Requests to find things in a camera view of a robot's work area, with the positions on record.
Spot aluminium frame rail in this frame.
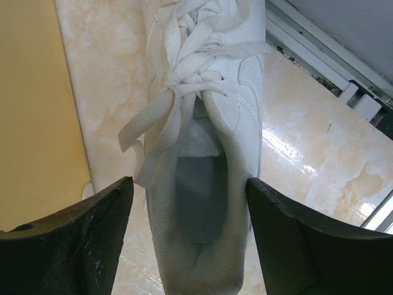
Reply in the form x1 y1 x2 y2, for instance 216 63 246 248
266 1 392 138

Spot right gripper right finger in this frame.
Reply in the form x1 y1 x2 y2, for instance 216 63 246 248
246 178 392 294

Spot yellow shoe cabinet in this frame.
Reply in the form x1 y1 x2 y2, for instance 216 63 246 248
1 1 91 231

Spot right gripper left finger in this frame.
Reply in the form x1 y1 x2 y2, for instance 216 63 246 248
1 176 134 294

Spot white sneaker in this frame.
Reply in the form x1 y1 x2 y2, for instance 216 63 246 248
118 1 270 294

